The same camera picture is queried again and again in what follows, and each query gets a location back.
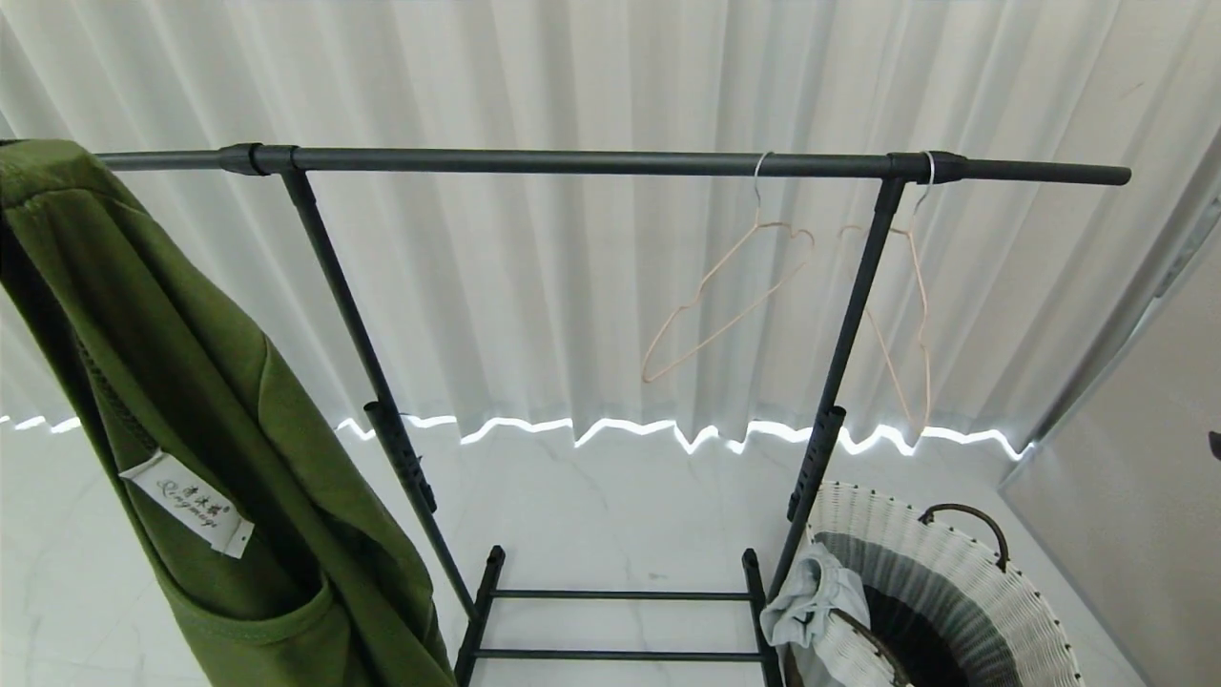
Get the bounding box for pink clothes hanger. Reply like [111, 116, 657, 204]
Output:
[641, 151, 817, 385]
[839, 151, 938, 436]

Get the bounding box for green printed shirt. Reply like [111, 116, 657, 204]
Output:
[0, 138, 457, 687]

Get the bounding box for black clothes rack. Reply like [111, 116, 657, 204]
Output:
[93, 141, 1132, 687]

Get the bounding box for white laundry basket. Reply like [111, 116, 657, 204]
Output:
[777, 482, 1085, 687]

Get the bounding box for pale grey shorts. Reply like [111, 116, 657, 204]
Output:
[760, 542, 871, 671]

